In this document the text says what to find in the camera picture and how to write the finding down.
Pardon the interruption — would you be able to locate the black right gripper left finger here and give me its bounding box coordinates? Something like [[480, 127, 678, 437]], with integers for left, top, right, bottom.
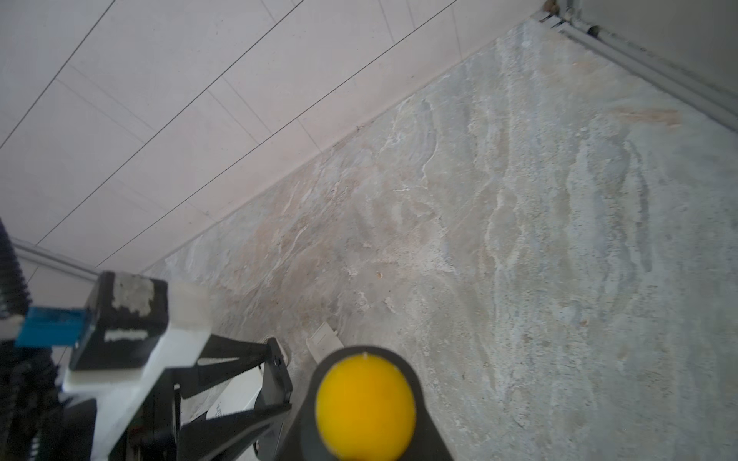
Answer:
[[275, 415, 306, 461]]

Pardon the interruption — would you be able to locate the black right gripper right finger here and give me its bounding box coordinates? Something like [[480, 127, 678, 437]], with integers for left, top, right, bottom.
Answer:
[[423, 411, 453, 461]]

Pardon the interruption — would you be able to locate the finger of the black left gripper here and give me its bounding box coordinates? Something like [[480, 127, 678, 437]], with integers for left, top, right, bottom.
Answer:
[[172, 335, 293, 403], [176, 403, 292, 460]]

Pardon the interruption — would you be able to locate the black yellow screwdriver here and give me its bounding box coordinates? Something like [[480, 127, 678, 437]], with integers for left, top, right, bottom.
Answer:
[[299, 346, 429, 460]]

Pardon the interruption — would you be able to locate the white battery cover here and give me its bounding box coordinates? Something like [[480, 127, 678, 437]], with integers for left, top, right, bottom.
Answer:
[[307, 322, 344, 364]]

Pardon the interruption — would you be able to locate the white remote control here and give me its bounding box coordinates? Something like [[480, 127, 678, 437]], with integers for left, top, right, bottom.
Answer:
[[205, 337, 293, 420]]

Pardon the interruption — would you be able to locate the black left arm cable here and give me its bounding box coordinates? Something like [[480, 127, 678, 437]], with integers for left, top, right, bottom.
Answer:
[[0, 218, 65, 461]]

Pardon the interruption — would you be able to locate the aluminium corner post left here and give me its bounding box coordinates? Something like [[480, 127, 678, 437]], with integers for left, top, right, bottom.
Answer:
[[11, 237, 101, 282]]

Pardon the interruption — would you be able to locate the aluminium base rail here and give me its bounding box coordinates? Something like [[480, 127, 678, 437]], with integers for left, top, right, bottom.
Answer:
[[536, 1, 737, 130]]

